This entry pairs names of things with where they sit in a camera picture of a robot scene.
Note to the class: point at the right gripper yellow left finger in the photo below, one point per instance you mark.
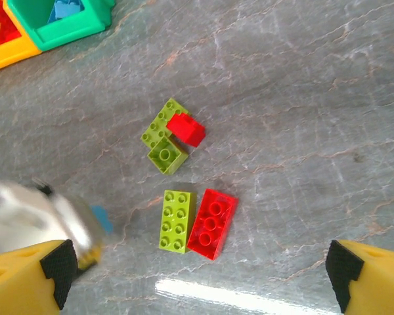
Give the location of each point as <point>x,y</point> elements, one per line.
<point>16,282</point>

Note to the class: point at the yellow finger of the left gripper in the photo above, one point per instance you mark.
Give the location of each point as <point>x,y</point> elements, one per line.
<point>90,257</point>

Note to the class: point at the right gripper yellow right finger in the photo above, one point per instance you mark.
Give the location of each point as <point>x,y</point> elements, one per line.
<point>377,282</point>

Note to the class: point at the blue long lego brick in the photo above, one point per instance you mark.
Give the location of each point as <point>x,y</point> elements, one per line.
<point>102,218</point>
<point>57,16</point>
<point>70,5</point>

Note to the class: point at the green long lego brick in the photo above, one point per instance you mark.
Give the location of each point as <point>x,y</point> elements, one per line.
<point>157,124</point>
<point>177,221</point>

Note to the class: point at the red long lego brick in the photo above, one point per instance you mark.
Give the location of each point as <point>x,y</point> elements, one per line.
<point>212,224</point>

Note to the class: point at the small green lego brick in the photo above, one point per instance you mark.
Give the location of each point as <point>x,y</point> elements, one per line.
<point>167,155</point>

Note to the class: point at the small red lego brick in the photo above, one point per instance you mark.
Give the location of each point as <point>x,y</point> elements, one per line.
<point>186,129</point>

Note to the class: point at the orange bin with red bricks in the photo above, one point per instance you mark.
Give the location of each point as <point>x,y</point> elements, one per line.
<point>10,52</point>

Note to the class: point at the green plastic bin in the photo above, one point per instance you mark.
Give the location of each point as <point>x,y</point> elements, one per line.
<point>69,33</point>

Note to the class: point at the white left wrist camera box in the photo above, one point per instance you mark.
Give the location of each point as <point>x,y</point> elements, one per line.
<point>23,216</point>

